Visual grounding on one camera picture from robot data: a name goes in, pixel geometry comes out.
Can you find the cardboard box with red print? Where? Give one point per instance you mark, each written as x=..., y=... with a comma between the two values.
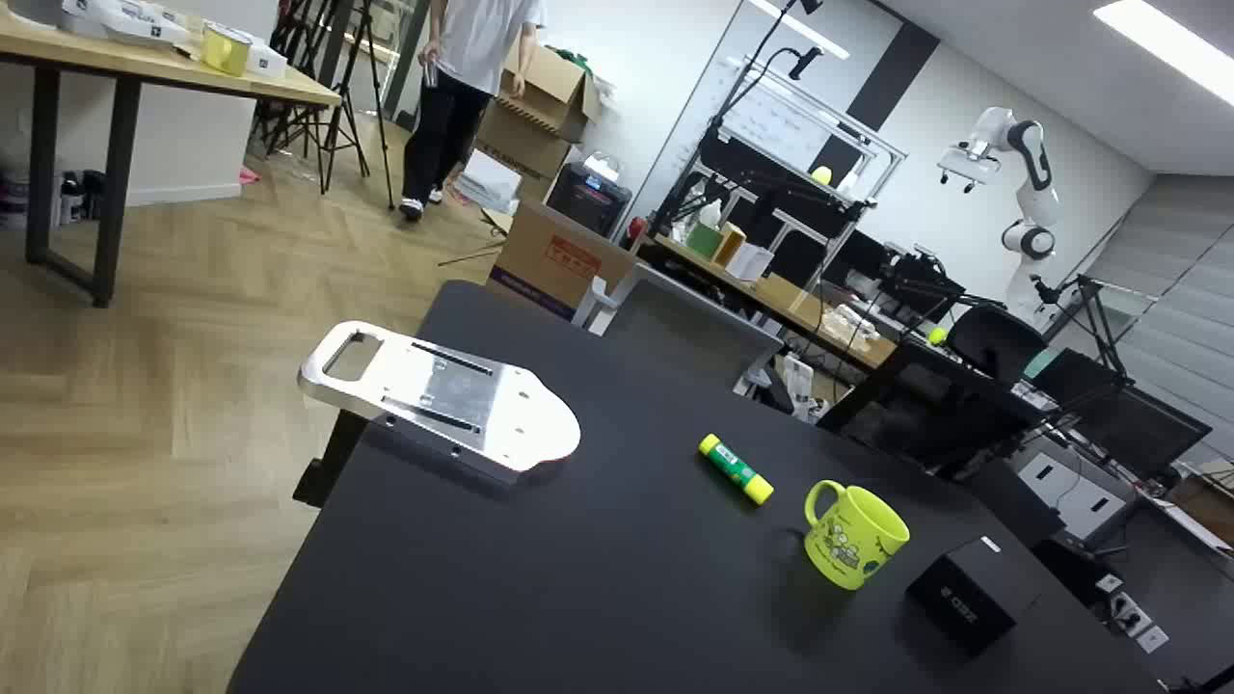
x=558, y=256

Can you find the cluttered shelf rack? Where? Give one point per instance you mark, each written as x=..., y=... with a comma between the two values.
x=771, y=193

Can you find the long ceiling light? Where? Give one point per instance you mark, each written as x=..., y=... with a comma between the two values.
x=1170, y=42

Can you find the wooden table with black legs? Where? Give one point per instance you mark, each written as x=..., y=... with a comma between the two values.
x=157, y=63

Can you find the black tripod stand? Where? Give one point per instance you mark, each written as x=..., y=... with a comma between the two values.
x=1085, y=314

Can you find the black computer monitor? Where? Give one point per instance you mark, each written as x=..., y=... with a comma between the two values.
x=1132, y=418

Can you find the black printer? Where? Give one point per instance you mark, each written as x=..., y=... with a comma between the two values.
x=586, y=199

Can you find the black office chair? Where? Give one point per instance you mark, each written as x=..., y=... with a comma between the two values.
x=997, y=339

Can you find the white mandoline slicer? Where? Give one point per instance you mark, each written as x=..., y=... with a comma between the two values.
x=518, y=414

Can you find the yellow-green container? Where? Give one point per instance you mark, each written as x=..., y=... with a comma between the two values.
x=221, y=50

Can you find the open cardboard box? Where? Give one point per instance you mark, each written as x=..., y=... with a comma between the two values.
x=545, y=77

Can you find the white flat package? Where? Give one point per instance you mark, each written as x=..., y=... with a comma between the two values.
x=486, y=180

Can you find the white items pile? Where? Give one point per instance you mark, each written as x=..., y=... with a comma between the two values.
x=121, y=22

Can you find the green box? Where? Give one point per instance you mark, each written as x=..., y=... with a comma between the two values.
x=702, y=239

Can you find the black table clamp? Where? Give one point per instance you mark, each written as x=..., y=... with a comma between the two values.
x=329, y=465

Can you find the yellow-green mug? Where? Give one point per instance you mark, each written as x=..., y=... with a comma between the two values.
x=858, y=542

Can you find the large plain cardboard box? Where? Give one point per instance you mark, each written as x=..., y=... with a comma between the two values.
x=522, y=140

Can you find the green yellow glue stick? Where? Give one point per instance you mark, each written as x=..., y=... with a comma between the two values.
x=735, y=469

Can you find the small black box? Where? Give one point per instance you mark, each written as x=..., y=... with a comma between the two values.
x=957, y=604

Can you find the person in white shirt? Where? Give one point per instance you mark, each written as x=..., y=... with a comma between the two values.
x=470, y=40

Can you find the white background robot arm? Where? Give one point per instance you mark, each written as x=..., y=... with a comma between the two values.
x=1028, y=147

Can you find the black camera tripod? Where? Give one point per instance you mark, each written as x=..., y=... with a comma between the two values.
x=346, y=103

